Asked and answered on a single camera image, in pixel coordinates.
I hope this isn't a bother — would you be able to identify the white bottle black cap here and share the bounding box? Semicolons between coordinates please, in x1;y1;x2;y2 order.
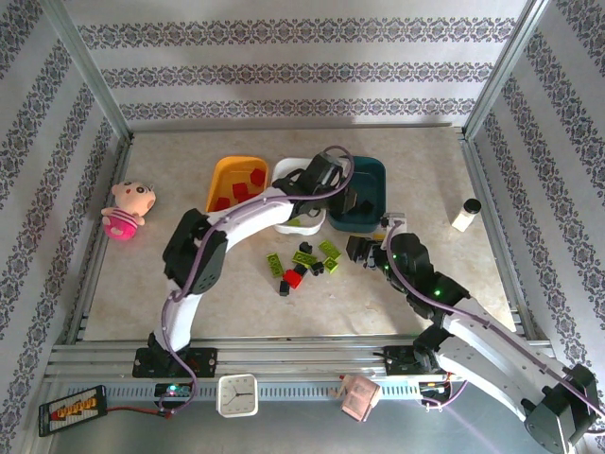
451;198;482;233

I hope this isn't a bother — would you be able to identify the pink plush toy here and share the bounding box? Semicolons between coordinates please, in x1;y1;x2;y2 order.
101;179;157;242

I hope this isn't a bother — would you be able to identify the teal plastic container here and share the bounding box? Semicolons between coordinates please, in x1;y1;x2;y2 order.
327;155;388;234

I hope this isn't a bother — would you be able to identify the purple cable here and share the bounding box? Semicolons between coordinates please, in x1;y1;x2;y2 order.
385;221;605;436
158;145;355;417

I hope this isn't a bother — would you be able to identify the black power distribution board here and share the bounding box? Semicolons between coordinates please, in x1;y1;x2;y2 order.
37;384;110;439

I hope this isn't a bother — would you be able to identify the small LED circuit board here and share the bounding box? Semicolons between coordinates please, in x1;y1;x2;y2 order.
155;382;193;398

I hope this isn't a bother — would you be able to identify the grey metal plate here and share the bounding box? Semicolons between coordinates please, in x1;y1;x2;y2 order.
46;377;576;454

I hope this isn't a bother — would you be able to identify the orange plastic container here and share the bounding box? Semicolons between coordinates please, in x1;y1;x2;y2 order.
205;155;271;214

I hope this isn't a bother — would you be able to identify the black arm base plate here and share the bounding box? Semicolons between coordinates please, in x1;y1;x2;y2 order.
385;344;470;377
131;347;219;379

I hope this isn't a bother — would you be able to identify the red black wire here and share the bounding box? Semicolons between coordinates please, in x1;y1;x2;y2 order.
106;404;172;421

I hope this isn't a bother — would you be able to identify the aluminium mounting rail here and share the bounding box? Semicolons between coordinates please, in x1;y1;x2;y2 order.
44;336;563;385

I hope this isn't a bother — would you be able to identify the pink toy box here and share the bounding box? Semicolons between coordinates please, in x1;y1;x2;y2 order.
330;373;382;422

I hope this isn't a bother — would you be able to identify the white square clock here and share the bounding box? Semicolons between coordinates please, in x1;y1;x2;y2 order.
216;373;260;418

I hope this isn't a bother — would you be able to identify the red yellow wire bundle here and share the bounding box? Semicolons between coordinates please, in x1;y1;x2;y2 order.
418;373;455;403

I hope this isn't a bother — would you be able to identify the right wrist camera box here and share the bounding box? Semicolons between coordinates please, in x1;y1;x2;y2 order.
379;212;407;236

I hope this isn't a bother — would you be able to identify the grey slotted cable duct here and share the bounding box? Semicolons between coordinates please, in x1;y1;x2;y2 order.
101;380;424;403

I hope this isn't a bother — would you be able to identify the aluminium frame post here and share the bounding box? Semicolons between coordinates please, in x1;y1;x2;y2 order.
461;0;554;141
41;0;136;143

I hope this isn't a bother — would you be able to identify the white plastic container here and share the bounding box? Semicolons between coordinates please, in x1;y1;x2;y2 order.
271;157;327;236

